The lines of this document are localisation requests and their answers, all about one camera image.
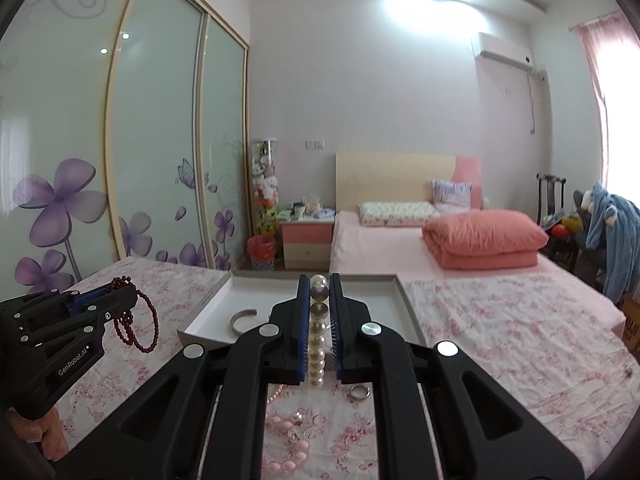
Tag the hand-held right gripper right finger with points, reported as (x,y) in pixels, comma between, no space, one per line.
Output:
(335,310)

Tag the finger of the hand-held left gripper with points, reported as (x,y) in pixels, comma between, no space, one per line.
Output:
(82,301)
(117,302)

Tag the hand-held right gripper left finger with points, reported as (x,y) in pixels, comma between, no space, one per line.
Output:
(302,310)

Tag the grey shallow tray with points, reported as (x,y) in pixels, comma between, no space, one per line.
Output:
(380,305)

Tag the person's left hand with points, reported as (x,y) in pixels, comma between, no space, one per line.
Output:
(50,435)

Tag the pink and cream nightstand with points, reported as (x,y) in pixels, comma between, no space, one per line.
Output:
(306,242)

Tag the bed with pink sheet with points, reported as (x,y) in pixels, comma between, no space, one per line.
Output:
(370,250)

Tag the wide silver cuff bangle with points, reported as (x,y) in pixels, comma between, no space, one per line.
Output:
(233,322)

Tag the red trash basket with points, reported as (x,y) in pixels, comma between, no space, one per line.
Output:
(261,252)

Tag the yellow plush toy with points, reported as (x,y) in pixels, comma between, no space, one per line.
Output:
(267,222)

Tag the green small box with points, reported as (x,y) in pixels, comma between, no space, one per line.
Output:
(285,215)

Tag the white mug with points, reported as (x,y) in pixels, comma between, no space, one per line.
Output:
(299,211)

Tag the small pale container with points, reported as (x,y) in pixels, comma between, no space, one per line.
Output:
(315,205)

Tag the white patterned pillow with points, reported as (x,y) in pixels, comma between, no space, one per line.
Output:
(395,212)

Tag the clear tube of plush toys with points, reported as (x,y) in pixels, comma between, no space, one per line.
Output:
(264,175)

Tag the cream and pink headboard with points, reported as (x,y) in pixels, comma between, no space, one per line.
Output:
(390,180)

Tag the folded orange quilt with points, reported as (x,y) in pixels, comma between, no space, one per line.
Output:
(480,237)

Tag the purple pillow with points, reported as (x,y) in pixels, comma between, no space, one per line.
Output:
(452,195)

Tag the floral sliding door wardrobe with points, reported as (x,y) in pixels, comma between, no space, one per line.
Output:
(150,135)

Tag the dark wooden chair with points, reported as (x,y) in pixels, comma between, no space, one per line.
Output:
(550,195)

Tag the pile of colourful clothes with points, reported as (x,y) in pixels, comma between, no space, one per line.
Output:
(565,225)

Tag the blue fleece garment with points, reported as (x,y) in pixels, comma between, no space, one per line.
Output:
(610,240)

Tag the air conditioner pipe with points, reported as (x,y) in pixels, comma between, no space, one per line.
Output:
(536,105)

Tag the brown cardboard box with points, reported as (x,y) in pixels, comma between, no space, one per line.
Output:
(632,325)

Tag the white air conditioner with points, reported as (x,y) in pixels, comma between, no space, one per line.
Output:
(505,52)

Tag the pink curtain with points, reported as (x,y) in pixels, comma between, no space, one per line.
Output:
(597,70)

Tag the white wall switch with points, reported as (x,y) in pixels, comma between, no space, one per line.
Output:
(314,145)

